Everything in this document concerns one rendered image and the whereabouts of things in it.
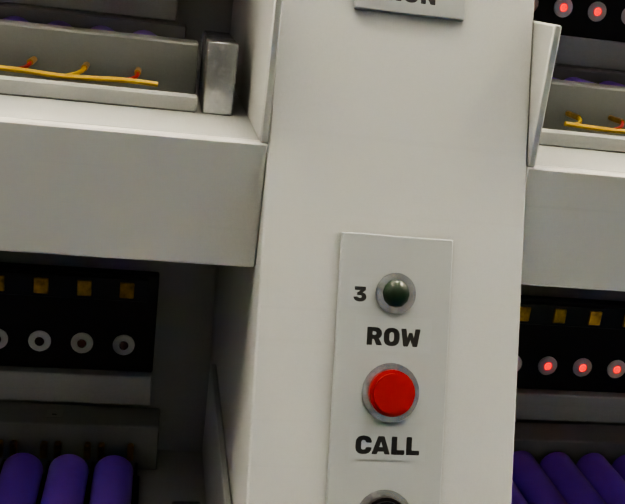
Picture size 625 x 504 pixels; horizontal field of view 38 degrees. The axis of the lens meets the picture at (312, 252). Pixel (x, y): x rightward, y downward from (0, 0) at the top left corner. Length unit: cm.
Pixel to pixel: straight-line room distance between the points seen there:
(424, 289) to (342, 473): 7
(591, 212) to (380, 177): 8
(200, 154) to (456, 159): 9
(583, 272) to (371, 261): 9
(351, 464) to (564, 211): 12
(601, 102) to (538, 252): 10
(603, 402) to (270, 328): 27
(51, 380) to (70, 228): 17
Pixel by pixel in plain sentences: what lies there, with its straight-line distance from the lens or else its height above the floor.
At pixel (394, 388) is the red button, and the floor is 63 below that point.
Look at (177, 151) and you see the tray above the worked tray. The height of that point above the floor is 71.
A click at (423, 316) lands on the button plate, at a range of 32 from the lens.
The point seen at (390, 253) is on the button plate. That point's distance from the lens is 32.
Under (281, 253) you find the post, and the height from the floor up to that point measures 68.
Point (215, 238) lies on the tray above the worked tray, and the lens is 32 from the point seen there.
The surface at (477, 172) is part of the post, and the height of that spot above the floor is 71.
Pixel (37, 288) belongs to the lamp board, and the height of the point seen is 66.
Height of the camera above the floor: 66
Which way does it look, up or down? 3 degrees up
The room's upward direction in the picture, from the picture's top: 3 degrees clockwise
